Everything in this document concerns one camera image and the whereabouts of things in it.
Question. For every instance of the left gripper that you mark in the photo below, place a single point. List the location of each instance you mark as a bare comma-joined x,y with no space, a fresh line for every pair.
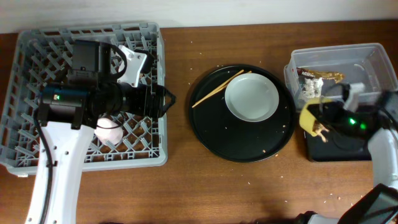
157,109

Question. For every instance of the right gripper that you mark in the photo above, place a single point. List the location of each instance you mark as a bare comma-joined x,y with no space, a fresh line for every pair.
330,110

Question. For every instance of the yellow bowl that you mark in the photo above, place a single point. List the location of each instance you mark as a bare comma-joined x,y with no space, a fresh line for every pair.
306,119

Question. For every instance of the white tissue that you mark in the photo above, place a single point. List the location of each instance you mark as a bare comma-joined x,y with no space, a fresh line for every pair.
312,88

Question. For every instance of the brown snack wrapper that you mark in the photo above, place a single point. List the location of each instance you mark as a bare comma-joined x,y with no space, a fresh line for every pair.
336,76

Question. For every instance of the pink cup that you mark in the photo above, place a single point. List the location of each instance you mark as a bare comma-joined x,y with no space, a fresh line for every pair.
108,131

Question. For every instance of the grey round plate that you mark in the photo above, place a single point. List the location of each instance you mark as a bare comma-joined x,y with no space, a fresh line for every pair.
252,97

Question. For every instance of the wooden chopstick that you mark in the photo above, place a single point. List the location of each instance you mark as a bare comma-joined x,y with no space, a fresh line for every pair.
201,100
230,81

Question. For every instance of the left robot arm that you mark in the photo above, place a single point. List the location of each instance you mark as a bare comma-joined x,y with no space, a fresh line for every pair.
102,80

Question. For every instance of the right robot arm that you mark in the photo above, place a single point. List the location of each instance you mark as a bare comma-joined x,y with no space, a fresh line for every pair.
380,204

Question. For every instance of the grey dishwasher rack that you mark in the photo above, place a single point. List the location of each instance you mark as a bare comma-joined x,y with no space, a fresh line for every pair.
39,56

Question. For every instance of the food scraps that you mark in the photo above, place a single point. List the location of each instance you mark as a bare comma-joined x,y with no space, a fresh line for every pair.
318,130

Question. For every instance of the black rectangular bin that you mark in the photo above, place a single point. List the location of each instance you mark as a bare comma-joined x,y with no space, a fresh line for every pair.
339,147

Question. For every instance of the clear plastic bin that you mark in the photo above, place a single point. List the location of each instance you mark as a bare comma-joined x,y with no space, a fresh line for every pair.
360,63

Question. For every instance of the round black tray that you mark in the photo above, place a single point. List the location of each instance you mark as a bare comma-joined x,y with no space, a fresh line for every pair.
230,137

